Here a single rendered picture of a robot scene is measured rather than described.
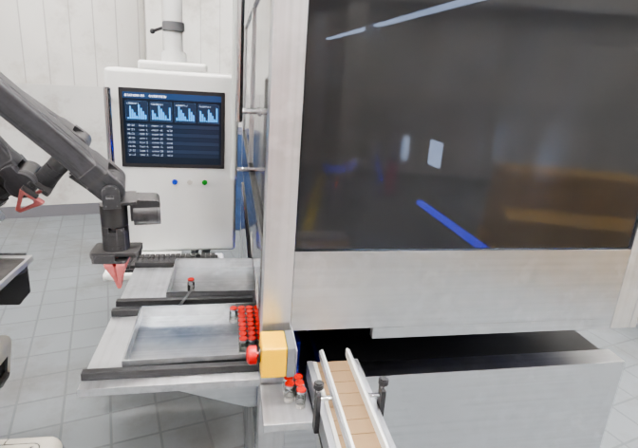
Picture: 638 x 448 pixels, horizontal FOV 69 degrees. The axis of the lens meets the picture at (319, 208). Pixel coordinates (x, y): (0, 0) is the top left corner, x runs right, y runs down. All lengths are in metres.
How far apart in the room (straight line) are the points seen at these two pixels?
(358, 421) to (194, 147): 1.32
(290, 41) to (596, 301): 1.00
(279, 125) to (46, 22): 4.38
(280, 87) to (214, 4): 4.41
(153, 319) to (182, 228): 0.71
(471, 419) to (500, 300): 0.35
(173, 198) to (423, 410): 1.28
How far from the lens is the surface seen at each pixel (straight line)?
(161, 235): 2.08
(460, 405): 1.37
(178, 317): 1.42
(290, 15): 0.93
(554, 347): 1.57
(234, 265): 1.73
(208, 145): 1.96
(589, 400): 1.59
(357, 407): 1.04
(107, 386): 1.20
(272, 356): 1.01
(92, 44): 5.17
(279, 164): 0.94
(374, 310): 1.11
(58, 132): 1.02
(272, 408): 1.10
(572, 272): 1.32
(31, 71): 5.20
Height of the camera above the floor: 1.59
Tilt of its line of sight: 17 degrees down
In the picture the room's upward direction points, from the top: 4 degrees clockwise
